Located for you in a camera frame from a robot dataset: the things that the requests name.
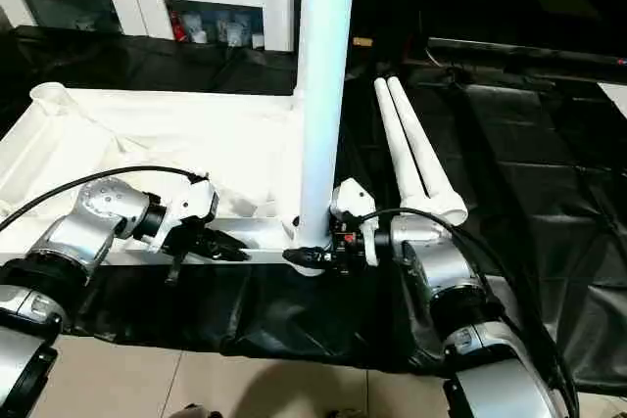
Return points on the white plastic table top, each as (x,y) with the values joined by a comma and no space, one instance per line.
(147,119)

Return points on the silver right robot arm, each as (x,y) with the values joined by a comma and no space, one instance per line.
(441,261)

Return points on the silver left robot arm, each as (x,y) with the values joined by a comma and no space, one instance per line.
(93,222)

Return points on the black plastic mat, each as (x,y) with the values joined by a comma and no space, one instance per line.
(294,310)

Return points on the small brown tag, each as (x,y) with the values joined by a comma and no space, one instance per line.
(362,41)

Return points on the red item behind glass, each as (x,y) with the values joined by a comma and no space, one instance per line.
(178,29)

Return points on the white flat board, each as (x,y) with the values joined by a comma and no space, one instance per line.
(616,97)

